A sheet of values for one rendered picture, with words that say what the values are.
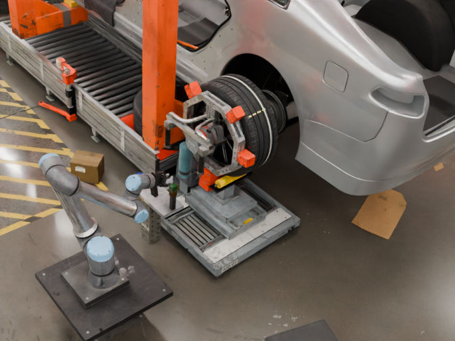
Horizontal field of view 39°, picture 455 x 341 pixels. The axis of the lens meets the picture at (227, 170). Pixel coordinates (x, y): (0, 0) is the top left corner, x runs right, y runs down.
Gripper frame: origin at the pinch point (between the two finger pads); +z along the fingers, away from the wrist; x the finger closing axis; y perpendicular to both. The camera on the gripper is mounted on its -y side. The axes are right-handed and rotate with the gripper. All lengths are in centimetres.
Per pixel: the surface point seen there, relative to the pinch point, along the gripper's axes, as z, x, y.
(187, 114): 27, 27, 34
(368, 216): 157, -74, -1
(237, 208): 68, -14, -19
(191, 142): 12.7, 5.6, 24.9
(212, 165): 40.9, 1.7, 8.9
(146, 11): -11, 56, 89
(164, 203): 11.3, 6.7, -21.0
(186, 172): 30.9, 12.9, -2.1
